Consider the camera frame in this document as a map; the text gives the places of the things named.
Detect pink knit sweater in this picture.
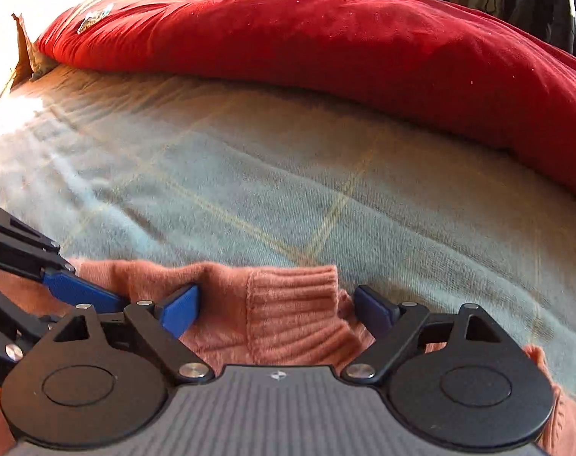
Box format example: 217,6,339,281
0,257,576,456

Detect blue-grey plaid blanket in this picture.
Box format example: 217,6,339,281
0,64,576,400

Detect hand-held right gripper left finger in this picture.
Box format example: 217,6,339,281
46,284,215,383

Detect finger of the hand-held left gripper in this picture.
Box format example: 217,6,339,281
0,198,128,315
0,275,61,388

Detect brown plaid pillow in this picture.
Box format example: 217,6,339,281
11,12,60,81

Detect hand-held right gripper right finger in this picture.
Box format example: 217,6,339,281
341,285,505,385

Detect small packet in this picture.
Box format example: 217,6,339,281
76,3,115,35

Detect black jackets on rack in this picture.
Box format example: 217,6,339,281
506,0,576,62

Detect red duvet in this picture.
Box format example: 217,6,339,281
35,0,576,212

